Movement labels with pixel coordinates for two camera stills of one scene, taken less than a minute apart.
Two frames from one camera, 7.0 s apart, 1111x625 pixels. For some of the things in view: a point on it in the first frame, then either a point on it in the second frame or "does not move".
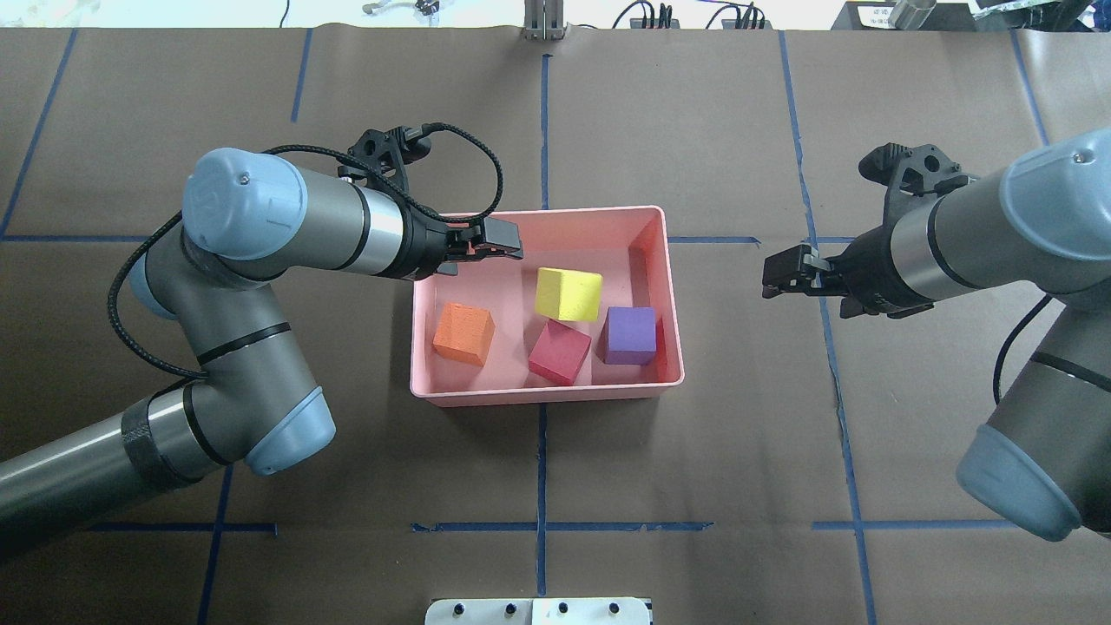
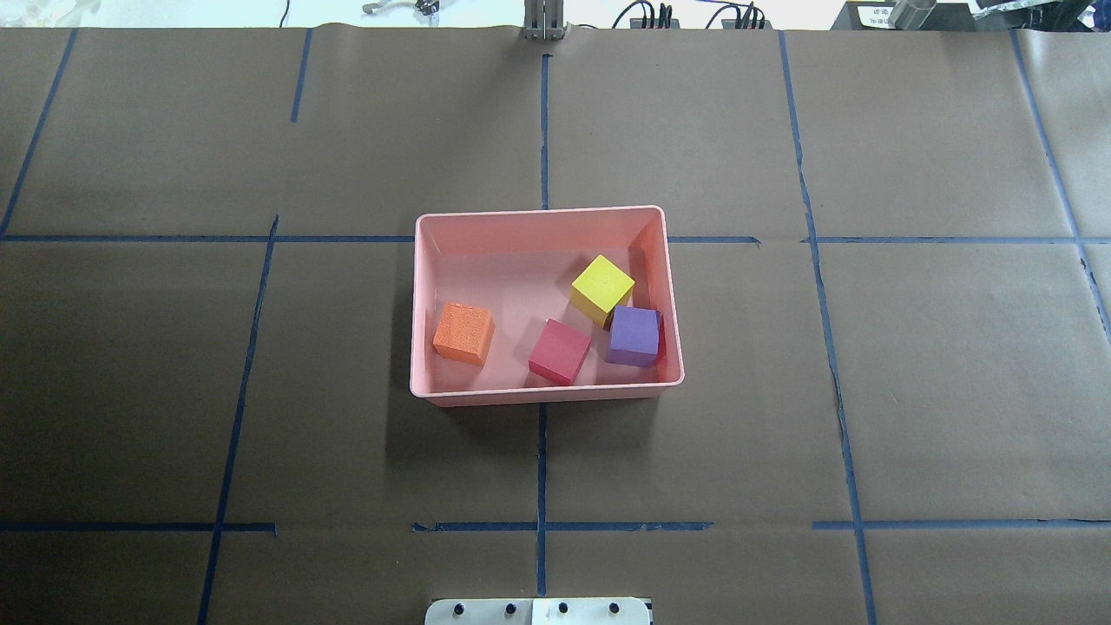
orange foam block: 464,332 does not move
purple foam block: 631,335 does not move
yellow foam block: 568,295 -> 601,288
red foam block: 559,352 does not move
